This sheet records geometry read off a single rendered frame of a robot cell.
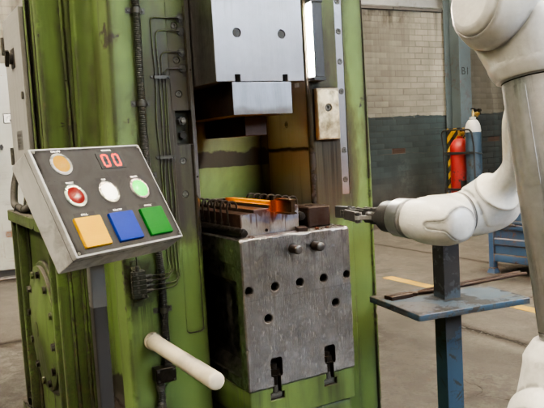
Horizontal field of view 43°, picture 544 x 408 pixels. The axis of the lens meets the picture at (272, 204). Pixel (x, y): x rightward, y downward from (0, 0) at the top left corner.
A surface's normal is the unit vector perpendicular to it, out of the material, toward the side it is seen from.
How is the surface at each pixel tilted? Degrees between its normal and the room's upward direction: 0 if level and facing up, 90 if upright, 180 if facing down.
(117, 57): 90
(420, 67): 91
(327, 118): 90
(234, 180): 90
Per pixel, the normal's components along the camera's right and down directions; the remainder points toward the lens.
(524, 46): -0.40, 0.38
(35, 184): -0.58, 0.11
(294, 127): -0.87, 0.09
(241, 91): 0.50, 0.05
